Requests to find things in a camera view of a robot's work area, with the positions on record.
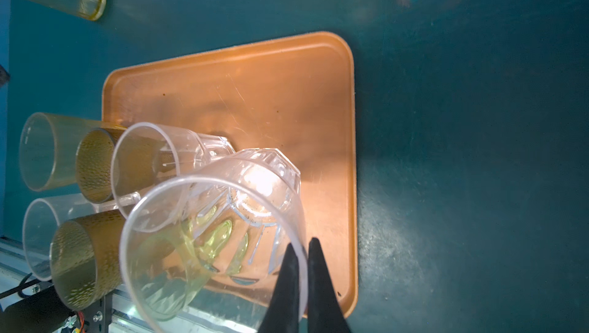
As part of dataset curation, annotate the clear faceted plastic glass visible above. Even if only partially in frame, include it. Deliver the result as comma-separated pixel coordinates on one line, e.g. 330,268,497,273
22,193,118,281

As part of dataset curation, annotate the dark brown textured glass back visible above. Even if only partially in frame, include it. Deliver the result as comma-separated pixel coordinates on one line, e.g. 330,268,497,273
75,127,126,204

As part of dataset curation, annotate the short green glass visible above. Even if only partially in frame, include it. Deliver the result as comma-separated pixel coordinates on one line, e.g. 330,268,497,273
131,217,235,321

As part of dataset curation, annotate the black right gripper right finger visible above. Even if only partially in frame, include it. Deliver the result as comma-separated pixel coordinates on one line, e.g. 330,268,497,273
308,237,351,333

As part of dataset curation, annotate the orange plastic tray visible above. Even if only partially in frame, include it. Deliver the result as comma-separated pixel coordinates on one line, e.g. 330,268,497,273
102,32,359,316

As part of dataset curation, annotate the brown textured glass front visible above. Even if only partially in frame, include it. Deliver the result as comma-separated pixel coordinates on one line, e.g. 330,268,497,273
50,210,126,311

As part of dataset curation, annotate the short yellow plastic glass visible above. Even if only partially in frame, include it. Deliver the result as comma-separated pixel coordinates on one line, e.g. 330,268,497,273
19,112,122,192

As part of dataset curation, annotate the clear ribbed glass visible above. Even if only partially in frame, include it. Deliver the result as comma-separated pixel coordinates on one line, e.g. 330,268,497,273
120,148,308,332
110,122,236,218

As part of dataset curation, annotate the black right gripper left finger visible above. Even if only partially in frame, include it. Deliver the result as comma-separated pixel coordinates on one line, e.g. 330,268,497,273
258,244,300,333

